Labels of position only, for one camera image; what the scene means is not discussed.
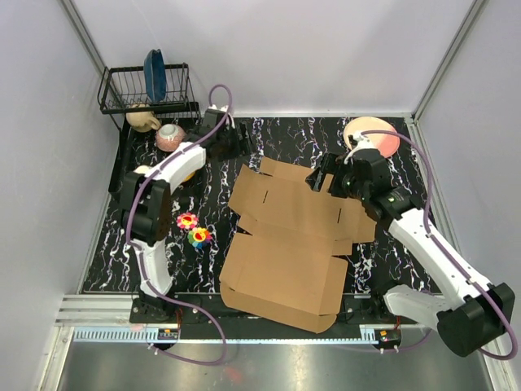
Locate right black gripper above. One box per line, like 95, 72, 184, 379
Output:
305, 152, 369, 202

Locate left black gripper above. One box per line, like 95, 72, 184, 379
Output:
217, 122, 257, 162

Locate brown cardboard box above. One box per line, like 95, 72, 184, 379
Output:
219, 157, 375, 333

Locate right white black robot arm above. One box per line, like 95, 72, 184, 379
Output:
305, 148, 515, 357

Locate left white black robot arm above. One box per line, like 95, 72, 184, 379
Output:
119, 105, 252, 323

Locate yellow ribbed bowl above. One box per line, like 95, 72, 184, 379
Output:
181, 170, 197, 184

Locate black tray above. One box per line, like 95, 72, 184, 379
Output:
107, 113, 204, 201

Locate pink patterned bowl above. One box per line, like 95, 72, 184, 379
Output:
155, 124, 186, 152

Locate pink cream round plate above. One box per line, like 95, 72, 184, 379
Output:
343, 116, 400, 158

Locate pink flower toy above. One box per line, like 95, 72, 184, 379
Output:
176, 213, 199, 231

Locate beige mug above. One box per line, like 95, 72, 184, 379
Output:
125, 111, 162, 133

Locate white flower shaped cup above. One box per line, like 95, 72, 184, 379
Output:
134, 165, 151, 174

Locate rainbow flower toy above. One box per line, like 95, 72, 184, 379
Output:
188, 227, 212, 248

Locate blue plate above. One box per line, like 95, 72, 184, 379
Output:
143, 50, 167, 103

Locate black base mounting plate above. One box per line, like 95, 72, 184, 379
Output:
129, 293, 394, 341

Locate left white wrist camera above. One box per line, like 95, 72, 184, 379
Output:
208, 104, 235, 128

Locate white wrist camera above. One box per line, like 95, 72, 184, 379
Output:
208, 104, 235, 128
344, 131, 378, 165

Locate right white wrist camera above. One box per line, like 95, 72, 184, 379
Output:
344, 131, 378, 165

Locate black wire dish rack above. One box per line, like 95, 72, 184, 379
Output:
97, 63, 200, 121

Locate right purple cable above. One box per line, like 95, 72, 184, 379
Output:
325, 130, 514, 362

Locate purple cable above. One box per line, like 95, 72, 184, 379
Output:
325, 130, 514, 362
125, 84, 236, 366

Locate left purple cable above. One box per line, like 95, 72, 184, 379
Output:
125, 84, 236, 366

